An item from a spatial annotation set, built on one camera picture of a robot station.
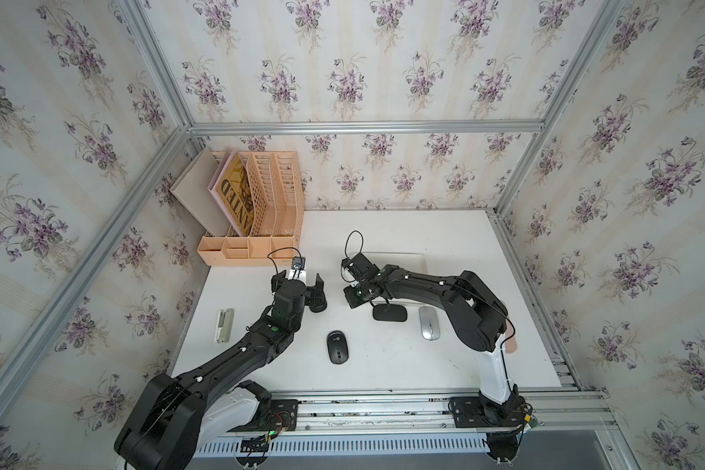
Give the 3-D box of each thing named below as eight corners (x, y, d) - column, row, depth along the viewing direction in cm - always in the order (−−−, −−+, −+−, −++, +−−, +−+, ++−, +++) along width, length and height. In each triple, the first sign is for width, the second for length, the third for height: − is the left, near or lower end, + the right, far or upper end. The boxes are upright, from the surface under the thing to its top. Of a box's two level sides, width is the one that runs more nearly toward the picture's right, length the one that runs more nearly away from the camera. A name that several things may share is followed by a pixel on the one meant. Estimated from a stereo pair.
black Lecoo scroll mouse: (326, 364, 83) (325, 361, 81) (328, 334, 89) (327, 330, 87) (348, 364, 83) (348, 361, 81) (349, 334, 89) (349, 330, 87)
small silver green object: (217, 344, 87) (213, 339, 85) (222, 314, 94) (218, 309, 91) (230, 342, 88) (226, 337, 85) (234, 312, 94) (230, 307, 91)
